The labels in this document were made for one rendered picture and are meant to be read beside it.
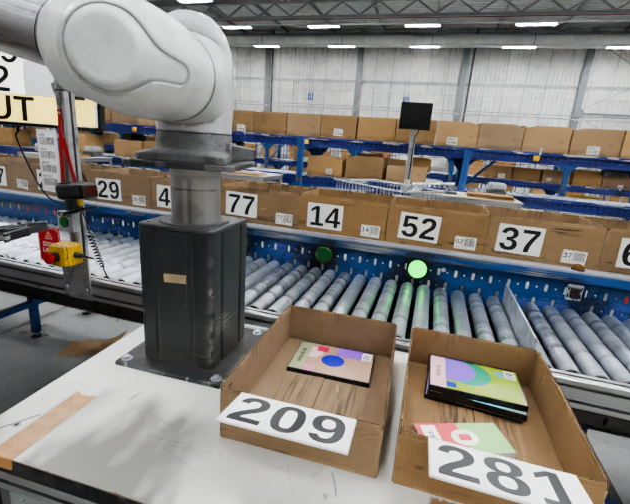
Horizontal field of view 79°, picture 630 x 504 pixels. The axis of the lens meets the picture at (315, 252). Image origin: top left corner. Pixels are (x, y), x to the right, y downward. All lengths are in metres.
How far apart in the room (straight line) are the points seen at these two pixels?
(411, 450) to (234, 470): 0.28
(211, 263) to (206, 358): 0.22
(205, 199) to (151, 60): 0.34
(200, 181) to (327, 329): 0.48
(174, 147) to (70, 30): 0.28
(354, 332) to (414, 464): 0.41
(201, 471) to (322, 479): 0.19
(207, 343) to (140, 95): 0.52
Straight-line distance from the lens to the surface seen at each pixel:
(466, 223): 1.62
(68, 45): 0.63
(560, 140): 6.31
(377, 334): 1.00
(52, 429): 0.87
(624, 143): 6.55
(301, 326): 1.03
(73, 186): 1.43
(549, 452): 0.88
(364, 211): 1.63
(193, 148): 0.81
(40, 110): 1.70
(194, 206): 0.85
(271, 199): 1.75
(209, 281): 0.83
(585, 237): 1.71
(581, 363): 1.32
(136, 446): 0.78
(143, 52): 0.60
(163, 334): 0.94
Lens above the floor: 1.26
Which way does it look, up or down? 16 degrees down
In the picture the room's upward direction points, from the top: 4 degrees clockwise
